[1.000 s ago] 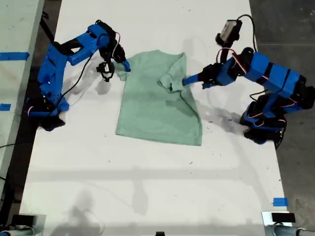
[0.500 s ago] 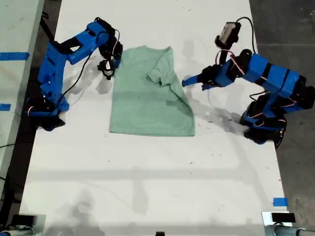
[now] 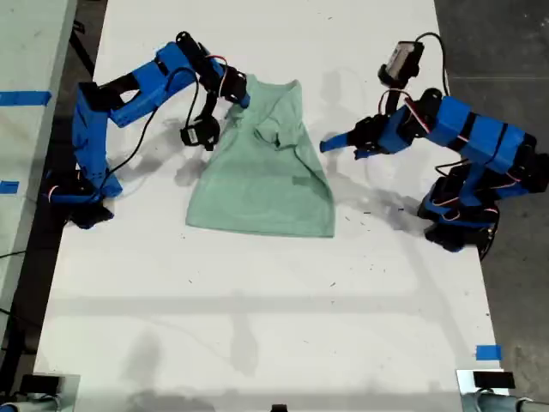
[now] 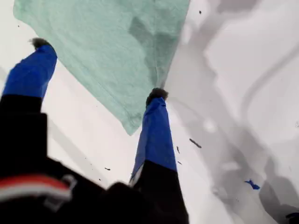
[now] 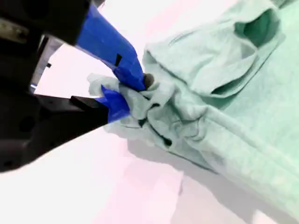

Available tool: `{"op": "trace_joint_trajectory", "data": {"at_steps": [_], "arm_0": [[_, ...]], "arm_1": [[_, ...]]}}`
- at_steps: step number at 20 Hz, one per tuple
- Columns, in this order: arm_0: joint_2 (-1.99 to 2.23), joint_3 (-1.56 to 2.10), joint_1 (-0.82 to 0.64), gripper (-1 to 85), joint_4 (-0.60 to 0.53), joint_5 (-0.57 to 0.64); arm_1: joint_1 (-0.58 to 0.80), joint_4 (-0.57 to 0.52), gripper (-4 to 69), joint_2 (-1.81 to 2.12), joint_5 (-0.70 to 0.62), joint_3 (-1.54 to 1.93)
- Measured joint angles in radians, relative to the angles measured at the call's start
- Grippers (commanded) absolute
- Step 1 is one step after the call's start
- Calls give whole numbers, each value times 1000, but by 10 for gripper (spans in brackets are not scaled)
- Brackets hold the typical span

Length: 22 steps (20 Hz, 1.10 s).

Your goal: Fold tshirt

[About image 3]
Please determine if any pale green T-shirt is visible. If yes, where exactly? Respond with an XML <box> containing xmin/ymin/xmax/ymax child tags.
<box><xmin>184</xmin><ymin>73</ymin><xmax>335</xmax><ymax>239</ymax></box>

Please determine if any long blue tape strip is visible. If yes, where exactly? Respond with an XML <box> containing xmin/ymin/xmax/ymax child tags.
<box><xmin>0</xmin><ymin>90</ymin><xmax>53</xmax><ymax>107</ymax></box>

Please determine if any pale grey side table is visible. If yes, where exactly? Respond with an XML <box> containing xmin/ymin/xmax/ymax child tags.
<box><xmin>0</xmin><ymin>0</ymin><xmax>79</xmax><ymax>340</ymax></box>

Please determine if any square blue tape piece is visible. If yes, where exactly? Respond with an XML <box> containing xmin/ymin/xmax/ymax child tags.
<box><xmin>475</xmin><ymin>344</ymin><xmax>503</xmax><ymax>361</ymax></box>

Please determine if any small black box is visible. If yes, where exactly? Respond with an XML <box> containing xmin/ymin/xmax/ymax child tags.
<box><xmin>20</xmin><ymin>374</ymin><xmax>62</xmax><ymax>394</ymax></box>
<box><xmin>473</xmin><ymin>371</ymin><xmax>516</xmax><ymax>390</ymax></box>

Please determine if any grey pipe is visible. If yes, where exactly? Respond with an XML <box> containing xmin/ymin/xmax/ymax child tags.
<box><xmin>462</xmin><ymin>392</ymin><xmax>549</xmax><ymax>412</ymax></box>
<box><xmin>0</xmin><ymin>397</ymin><xmax>61</xmax><ymax>412</ymax></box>

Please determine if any black camera stalk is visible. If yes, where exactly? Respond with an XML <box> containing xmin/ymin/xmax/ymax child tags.
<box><xmin>383</xmin><ymin>76</ymin><xmax>408</xmax><ymax>117</ymax></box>
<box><xmin>197</xmin><ymin>88</ymin><xmax>219</xmax><ymax>124</ymax></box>

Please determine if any black camera box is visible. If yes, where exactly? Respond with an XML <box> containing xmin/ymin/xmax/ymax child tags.
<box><xmin>178</xmin><ymin>113</ymin><xmax>222</xmax><ymax>152</ymax></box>
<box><xmin>377</xmin><ymin>40</ymin><xmax>425</xmax><ymax>85</ymax></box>

